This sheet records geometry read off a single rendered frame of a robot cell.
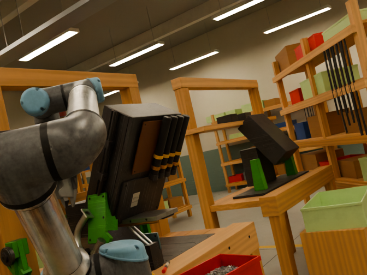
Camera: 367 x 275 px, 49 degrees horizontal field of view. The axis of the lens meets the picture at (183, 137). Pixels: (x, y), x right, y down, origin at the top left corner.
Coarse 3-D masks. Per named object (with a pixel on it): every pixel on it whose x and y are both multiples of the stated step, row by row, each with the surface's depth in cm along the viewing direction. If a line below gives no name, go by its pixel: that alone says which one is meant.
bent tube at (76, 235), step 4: (84, 212) 172; (88, 212) 174; (84, 216) 172; (88, 216) 171; (92, 216) 173; (80, 220) 173; (84, 220) 172; (80, 224) 173; (84, 224) 174; (76, 228) 173; (80, 228) 174; (76, 232) 173; (80, 232) 174; (76, 236) 173; (80, 236) 175; (76, 240) 173; (80, 240) 174; (80, 244) 173
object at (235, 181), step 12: (264, 108) 1013; (276, 108) 989; (312, 108) 938; (216, 120) 1105; (216, 132) 1102; (216, 144) 1101; (228, 156) 1137; (228, 180) 1101; (240, 180) 1076; (228, 192) 1099
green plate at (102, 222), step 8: (88, 200) 177; (96, 200) 174; (104, 200) 171; (88, 208) 176; (96, 208) 173; (104, 208) 170; (96, 216) 172; (104, 216) 169; (112, 216) 174; (88, 224) 174; (96, 224) 172; (104, 224) 169; (112, 224) 173; (88, 232) 174; (96, 232) 171; (88, 240) 173; (96, 240) 170
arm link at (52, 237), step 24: (0, 144) 71; (24, 144) 71; (48, 144) 72; (0, 168) 70; (24, 168) 71; (48, 168) 72; (0, 192) 73; (24, 192) 74; (48, 192) 78; (24, 216) 80; (48, 216) 82; (48, 240) 85; (72, 240) 91; (48, 264) 90; (72, 264) 93
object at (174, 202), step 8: (88, 168) 670; (80, 176) 696; (176, 176) 850; (80, 184) 692; (168, 184) 805; (184, 184) 853; (168, 192) 877; (184, 192) 852; (168, 200) 820; (176, 200) 834; (184, 208) 830; (176, 216) 879
